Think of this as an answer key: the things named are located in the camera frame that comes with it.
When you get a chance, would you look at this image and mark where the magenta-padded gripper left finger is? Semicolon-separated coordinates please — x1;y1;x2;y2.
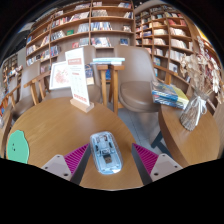
41;143;92;186

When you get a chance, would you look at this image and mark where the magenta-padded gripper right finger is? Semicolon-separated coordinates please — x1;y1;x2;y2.
131;143;184;186

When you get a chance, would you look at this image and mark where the green blob-shaped mouse pad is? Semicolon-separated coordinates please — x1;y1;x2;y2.
6;129;30;165

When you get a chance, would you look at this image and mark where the round wooden side table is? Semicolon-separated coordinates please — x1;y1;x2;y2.
0;111;14;158
150;103;222;169

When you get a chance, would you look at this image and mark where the ribboned vase with dried flowers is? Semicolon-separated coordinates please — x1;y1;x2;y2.
179;35;223;132

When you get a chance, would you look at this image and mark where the stack of colourful books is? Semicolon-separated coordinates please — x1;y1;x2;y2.
150;79;190;110

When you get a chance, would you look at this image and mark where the taupe armchair with wooden arms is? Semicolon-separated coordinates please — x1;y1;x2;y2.
9;60;44;121
108;44;165;116
31;44;108;108

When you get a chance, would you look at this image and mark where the white sign in wooden base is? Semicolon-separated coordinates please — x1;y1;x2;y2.
64;46;95;114

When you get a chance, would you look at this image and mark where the white framed picture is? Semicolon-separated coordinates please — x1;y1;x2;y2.
48;60;72;91

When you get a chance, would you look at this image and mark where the dark-covered book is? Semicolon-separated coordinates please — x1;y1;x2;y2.
84;63;95;86

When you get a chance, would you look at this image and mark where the stack of light blue books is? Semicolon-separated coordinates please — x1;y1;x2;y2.
89;57;126;67

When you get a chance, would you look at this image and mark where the small distant wooden bookshelf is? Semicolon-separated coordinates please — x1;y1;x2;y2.
1;53;19;79

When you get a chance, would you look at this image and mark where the curved wooden bookshelf with books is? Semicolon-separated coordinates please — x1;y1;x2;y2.
133;3;224;111

